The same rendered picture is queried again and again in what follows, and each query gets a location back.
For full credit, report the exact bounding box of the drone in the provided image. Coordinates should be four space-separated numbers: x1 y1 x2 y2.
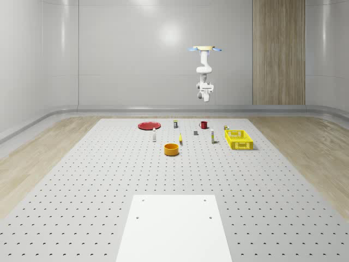
187 45 222 53

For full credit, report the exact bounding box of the white board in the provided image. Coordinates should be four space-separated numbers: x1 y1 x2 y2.
116 194 233 262

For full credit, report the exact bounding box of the yellow bowl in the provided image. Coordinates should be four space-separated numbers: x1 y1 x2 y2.
164 143 180 157

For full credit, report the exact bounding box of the yellow basket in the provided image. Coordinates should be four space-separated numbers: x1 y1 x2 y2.
224 129 254 151

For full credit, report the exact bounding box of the red plate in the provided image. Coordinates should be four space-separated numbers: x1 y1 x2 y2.
137 121 162 131

